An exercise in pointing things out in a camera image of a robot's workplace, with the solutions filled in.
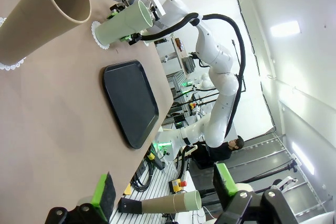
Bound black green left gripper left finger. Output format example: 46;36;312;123
44;172;117;224

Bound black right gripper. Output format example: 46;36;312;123
106;3;165;46

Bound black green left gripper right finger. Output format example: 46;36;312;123
213;163;302;224

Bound light green plastic cup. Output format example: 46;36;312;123
93;0;155;46

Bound brown plastic cup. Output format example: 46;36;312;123
0;0;92;63

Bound black tube base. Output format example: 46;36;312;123
118;198;142;214

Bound background person in black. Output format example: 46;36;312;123
193;135;245;168

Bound pale green tube end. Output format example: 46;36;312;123
183;189;202;211

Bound yellow emergency stop box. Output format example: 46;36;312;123
170;178;187;192

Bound brown cardboard tube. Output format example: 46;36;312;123
141;193;186;213

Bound black plastic tray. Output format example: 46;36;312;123
101;60;160;150

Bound ceiling light panel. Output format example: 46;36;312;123
291;141;314;175
270;20;301;37

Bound black coiled cables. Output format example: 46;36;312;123
131;155;156;192

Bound aluminium slotted base plate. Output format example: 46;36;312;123
110;155;191;224

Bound black frame pole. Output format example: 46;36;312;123
228;0;277;132

